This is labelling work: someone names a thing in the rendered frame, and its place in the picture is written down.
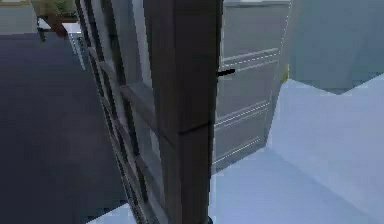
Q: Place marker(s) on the white side table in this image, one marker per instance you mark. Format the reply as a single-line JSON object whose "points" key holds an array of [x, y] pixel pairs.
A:
{"points": [[66, 28]]}

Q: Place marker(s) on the dark brown shelf unit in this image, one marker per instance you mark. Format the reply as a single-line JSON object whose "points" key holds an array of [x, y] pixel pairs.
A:
{"points": [[181, 83]]}

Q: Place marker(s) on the grey panelled room door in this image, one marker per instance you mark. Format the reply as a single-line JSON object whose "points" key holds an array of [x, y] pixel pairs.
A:
{"points": [[246, 86]]}

